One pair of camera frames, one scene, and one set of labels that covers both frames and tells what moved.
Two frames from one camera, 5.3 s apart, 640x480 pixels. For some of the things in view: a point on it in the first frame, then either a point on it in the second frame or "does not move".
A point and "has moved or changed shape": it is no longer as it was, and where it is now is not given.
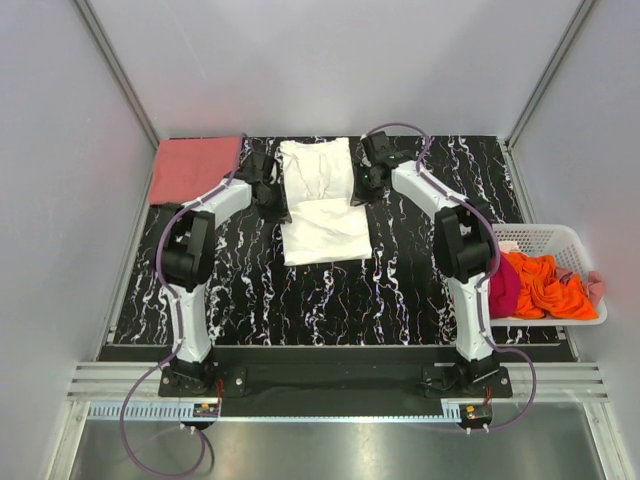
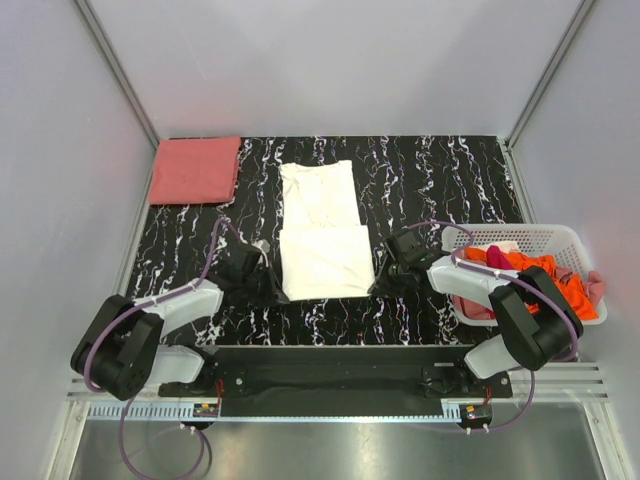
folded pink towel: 186,168 does not move
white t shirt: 322,222 has moved or changed shape
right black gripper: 359,196 to 382,287
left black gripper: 279,214 to 274,296
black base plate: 335,381 does not move
